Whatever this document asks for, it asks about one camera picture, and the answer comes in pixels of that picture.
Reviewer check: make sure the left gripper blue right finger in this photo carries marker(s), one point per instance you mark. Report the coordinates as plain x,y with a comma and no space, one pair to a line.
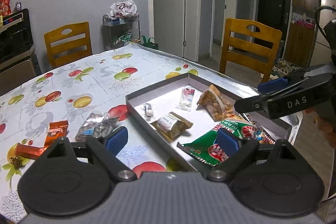
241,153

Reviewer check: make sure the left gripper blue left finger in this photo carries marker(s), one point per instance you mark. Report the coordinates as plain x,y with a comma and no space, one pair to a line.
103,151

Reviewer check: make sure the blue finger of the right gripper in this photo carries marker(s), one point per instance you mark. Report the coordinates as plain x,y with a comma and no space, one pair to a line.
273,85
251,104

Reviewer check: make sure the silver pistachio bag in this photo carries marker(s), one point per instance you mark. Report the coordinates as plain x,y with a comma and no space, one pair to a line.
97,125

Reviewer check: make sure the clear bag of nuts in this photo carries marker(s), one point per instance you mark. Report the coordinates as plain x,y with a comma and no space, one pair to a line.
216,104

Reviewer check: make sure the green prawn cracker bag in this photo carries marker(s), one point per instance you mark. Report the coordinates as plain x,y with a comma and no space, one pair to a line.
206,149

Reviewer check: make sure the orange wafer bar wrapper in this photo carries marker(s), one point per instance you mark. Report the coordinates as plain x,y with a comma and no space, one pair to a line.
56,130

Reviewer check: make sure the orange foil snack bar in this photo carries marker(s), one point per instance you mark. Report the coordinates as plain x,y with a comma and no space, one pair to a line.
29,152

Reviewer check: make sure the person hand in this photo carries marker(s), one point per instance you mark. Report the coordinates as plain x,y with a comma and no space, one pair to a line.
327,129

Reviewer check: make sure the wooden chair right side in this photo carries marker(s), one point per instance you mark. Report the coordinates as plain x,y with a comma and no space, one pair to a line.
253,29

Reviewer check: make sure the wooden chair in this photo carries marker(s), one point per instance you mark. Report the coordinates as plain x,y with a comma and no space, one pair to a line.
68,44
253,29

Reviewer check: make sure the small white candy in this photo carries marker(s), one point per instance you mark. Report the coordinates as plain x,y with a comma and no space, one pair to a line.
148,110

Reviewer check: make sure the grey shallow cardboard box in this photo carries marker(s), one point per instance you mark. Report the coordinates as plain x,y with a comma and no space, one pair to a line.
165,95

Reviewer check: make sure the fruit pattern tablecloth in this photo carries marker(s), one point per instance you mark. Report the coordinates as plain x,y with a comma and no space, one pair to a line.
98,83

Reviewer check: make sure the pink white small packet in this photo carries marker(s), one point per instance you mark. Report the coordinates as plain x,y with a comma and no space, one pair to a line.
186,99

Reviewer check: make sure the gold biscuit packet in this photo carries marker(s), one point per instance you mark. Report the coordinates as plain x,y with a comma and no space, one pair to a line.
171,126

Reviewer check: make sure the dark entrance door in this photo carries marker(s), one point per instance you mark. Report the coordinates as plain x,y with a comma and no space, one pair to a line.
275,14

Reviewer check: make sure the wooden chair far side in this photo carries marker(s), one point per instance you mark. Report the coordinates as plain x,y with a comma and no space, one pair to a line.
68,44

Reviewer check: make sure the green tote bag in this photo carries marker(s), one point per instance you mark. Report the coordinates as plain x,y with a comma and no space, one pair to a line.
149,42

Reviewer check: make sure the brown wooden wardrobe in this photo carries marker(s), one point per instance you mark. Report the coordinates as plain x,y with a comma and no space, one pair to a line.
305,45

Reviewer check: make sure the grey metal storage cart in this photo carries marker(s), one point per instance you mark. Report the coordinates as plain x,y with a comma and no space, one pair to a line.
118,32

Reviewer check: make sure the black water dispenser cabinet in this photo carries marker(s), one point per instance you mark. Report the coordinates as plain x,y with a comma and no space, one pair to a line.
19,62

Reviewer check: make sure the white plastic shopping bag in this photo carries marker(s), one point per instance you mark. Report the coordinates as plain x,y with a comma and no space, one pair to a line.
123,9

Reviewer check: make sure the white door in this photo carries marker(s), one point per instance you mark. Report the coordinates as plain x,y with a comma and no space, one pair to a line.
177,27

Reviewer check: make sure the red snack bag on cabinet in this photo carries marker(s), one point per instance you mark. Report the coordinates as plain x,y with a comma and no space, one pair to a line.
5,8

